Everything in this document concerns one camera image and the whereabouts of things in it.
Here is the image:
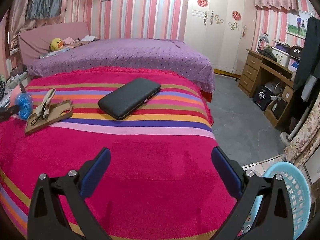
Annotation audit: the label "light blue plastic basket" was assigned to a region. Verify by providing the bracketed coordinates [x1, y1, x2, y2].
[241, 161, 312, 240]

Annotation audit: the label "brown phone case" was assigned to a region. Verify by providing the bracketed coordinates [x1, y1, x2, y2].
[24, 100, 73, 135]

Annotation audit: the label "small framed couple photo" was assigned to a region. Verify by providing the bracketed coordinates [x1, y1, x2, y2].
[286, 10, 313, 39]

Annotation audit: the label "pink headboard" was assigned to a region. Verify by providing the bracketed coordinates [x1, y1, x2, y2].
[17, 22, 89, 65]

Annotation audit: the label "white fan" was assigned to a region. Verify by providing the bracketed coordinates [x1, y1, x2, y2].
[265, 81, 283, 96]

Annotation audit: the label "purple dotted bed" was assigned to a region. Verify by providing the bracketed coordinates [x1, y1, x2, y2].
[27, 38, 215, 93]

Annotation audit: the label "desk lamp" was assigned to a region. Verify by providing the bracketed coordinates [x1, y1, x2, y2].
[257, 33, 269, 52]

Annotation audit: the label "blue plastic bag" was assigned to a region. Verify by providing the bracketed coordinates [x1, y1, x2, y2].
[15, 93, 33, 120]

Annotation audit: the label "yellow duck plush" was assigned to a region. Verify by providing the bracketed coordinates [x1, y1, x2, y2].
[50, 38, 64, 51]

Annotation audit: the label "white wardrobe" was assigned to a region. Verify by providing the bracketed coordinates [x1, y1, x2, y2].
[184, 0, 257, 75]

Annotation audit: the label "floral beige curtain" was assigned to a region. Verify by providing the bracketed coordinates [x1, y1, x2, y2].
[284, 96, 320, 167]

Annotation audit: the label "grey tissue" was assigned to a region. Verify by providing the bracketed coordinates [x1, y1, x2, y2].
[35, 88, 56, 120]

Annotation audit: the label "white storage box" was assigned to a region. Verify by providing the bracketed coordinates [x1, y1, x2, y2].
[272, 47, 290, 68]

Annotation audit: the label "black box under desk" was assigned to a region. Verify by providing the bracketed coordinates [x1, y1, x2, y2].
[253, 86, 274, 111]

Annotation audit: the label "striped pink blanket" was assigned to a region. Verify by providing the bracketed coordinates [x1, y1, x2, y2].
[1, 67, 235, 239]

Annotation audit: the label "black wallet case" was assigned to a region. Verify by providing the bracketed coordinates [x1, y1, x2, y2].
[98, 77, 161, 120]

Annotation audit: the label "black hanging clothes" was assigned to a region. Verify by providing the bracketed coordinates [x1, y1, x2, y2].
[293, 17, 319, 101]

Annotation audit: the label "wooden desk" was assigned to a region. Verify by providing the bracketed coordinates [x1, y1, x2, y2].
[238, 50, 294, 129]

